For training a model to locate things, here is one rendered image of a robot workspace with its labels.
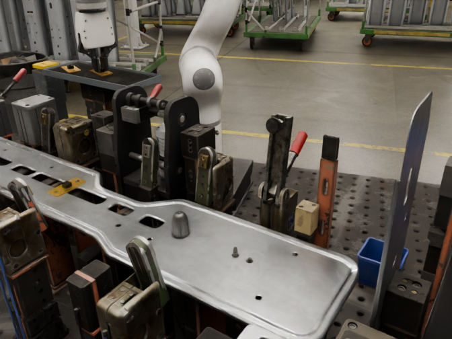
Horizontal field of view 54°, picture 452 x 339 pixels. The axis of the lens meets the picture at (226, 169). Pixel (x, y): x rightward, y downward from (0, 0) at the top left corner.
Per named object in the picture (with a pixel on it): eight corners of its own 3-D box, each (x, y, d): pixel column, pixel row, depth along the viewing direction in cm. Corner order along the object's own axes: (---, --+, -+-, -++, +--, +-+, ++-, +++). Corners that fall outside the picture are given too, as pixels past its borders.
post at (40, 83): (55, 187, 165) (29, 70, 145) (72, 179, 171) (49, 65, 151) (68, 192, 162) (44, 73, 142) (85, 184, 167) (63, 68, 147)
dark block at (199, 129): (190, 276, 120) (179, 131, 101) (205, 261, 125) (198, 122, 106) (204, 282, 118) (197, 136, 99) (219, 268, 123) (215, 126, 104)
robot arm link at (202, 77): (218, 113, 153) (214, 42, 142) (227, 134, 137) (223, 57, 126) (183, 116, 152) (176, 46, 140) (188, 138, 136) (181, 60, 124)
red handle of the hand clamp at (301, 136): (261, 190, 87) (293, 127, 93) (264, 195, 89) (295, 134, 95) (280, 196, 85) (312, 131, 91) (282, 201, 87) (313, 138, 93)
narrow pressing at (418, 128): (366, 344, 62) (407, 112, 46) (389, 295, 70) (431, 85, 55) (370, 346, 61) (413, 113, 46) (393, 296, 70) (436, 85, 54)
